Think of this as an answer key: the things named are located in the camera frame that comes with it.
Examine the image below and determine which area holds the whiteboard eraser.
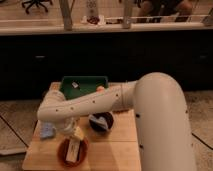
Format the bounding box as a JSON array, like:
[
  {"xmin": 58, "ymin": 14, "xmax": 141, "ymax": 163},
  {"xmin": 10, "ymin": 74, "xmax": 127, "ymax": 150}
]
[{"xmin": 66, "ymin": 127, "xmax": 84, "ymax": 163}]

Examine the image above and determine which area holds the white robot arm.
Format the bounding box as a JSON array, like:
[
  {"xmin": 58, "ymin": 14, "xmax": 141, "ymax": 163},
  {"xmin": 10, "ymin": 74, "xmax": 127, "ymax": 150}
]
[{"xmin": 37, "ymin": 72, "xmax": 197, "ymax": 171}]

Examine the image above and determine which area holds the blue cloth in bowl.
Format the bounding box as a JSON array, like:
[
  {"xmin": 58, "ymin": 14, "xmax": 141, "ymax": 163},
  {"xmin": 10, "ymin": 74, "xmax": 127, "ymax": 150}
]
[{"xmin": 92, "ymin": 116, "xmax": 109, "ymax": 131}]

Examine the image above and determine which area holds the black bowl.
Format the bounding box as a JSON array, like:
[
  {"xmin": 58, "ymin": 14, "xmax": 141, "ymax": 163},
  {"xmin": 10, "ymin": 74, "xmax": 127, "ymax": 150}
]
[{"xmin": 88, "ymin": 112, "xmax": 114, "ymax": 132}]

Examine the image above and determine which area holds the blue sponge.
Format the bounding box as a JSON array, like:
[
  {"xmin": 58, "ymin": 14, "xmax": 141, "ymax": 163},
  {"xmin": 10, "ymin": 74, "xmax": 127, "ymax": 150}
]
[{"xmin": 40, "ymin": 122, "xmax": 55, "ymax": 139}]

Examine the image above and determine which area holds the small tag in tray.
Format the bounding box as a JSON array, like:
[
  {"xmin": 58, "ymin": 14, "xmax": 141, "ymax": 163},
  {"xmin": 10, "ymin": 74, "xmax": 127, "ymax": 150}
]
[{"xmin": 72, "ymin": 82, "xmax": 79, "ymax": 89}]

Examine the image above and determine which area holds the green tray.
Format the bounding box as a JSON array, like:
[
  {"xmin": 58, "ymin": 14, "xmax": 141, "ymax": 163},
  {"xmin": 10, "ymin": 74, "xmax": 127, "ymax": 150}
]
[{"xmin": 60, "ymin": 76, "xmax": 108, "ymax": 100}]

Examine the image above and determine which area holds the orange fruit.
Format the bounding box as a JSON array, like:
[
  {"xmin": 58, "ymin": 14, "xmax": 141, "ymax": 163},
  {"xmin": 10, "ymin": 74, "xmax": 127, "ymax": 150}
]
[{"xmin": 96, "ymin": 86, "xmax": 105, "ymax": 92}]

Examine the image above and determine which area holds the black office chair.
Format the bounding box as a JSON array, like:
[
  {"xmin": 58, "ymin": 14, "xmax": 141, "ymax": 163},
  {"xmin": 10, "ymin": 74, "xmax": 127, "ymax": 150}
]
[{"xmin": 21, "ymin": 0, "xmax": 53, "ymax": 14}]

